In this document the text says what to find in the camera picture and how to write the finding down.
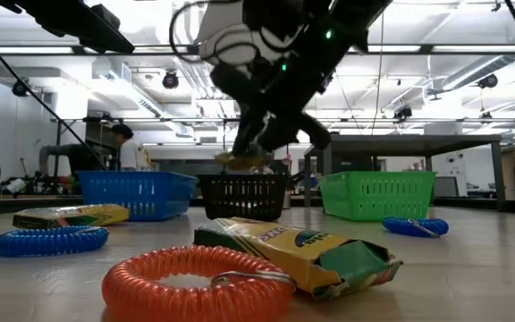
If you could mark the silver table lamp white shade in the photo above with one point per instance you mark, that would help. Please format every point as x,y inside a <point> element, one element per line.
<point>235,49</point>

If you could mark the person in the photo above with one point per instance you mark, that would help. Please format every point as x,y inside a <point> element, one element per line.
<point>132,156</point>
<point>78,154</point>

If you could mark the black background workstation frame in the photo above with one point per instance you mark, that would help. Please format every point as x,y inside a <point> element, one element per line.
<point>150,120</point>

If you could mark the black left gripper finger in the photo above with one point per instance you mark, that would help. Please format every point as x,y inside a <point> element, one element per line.
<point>105,16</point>
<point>107,41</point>

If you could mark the blue plastic basket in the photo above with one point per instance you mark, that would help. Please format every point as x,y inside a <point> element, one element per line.
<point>137,192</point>

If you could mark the green plastic basket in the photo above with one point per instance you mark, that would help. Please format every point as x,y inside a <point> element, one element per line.
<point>378,194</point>

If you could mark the black plastic basket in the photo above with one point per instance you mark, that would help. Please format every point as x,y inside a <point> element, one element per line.
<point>244,197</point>

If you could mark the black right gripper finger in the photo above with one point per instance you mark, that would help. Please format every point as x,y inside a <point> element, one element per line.
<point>248,132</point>
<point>282,132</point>

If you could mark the black ceiling spotlight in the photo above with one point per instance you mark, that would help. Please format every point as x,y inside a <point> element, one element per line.
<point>487,81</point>
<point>19,88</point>
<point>402,112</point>
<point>170,79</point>

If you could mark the yellow Crayola crayon box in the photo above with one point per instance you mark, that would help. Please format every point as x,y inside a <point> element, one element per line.
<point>52,219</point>
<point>284,255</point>
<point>239,162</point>

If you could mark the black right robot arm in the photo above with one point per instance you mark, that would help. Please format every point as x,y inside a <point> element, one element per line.
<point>351,18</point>

